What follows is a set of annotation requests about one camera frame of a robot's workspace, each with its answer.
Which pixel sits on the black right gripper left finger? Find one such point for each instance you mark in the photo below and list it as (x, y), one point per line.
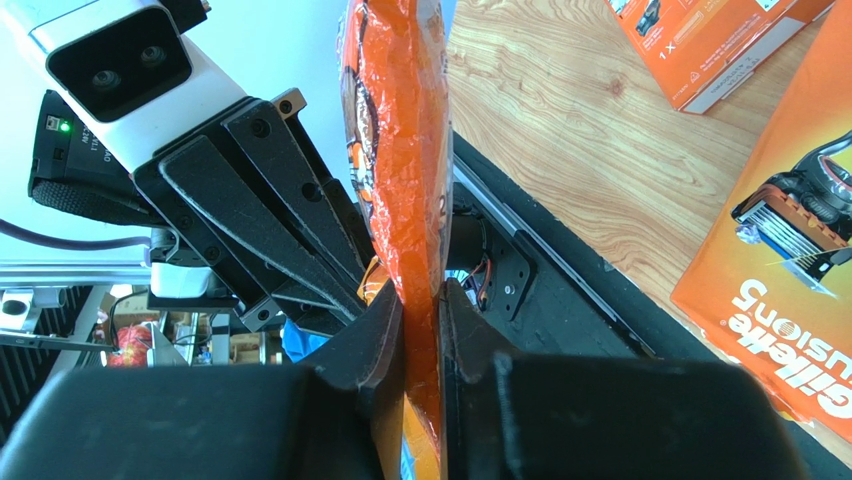
(337, 414)

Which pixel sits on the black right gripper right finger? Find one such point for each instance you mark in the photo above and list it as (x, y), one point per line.
(508, 414)

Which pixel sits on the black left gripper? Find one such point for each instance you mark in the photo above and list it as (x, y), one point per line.
(243, 201)

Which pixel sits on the orange BIC razor bag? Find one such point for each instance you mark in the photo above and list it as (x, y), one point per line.
(396, 106)

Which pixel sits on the orange Gillette Fusion5 box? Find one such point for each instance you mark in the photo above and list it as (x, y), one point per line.
(771, 284)

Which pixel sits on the orange razor cartridge box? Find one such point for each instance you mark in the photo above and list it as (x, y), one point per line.
(699, 51)

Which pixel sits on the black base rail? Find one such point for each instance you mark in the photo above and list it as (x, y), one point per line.
(548, 292)

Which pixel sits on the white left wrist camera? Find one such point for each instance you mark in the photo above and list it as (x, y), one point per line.
(127, 68)

